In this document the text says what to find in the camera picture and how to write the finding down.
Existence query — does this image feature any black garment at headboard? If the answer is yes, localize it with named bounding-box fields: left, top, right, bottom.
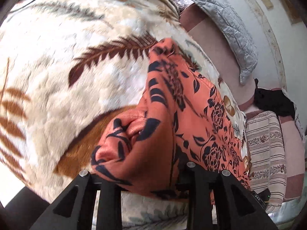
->
left=253, top=78, right=295, bottom=119

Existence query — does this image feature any black device with display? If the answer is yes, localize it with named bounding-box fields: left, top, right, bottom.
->
left=251, top=188, right=271, bottom=209

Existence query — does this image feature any striped floral pillow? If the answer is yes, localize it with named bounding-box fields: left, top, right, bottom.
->
left=246, top=111, right=287, bottom=213

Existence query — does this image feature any grey quilted pillow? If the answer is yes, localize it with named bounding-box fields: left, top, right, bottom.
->
left=192, top=0, right=258, bottom=85

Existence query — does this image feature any orange floral print garment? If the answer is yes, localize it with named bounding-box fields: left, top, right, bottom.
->
left=92, top=39, right=249, bottom=200

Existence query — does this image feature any pink bed sheet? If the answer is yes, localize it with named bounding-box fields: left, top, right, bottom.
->
left=180, top=4, right=305, bottom=201

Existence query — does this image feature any cream leaf-pattern fleece blanket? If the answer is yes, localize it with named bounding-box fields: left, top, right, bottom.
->
left=1, top=0, right=249, bottom=229

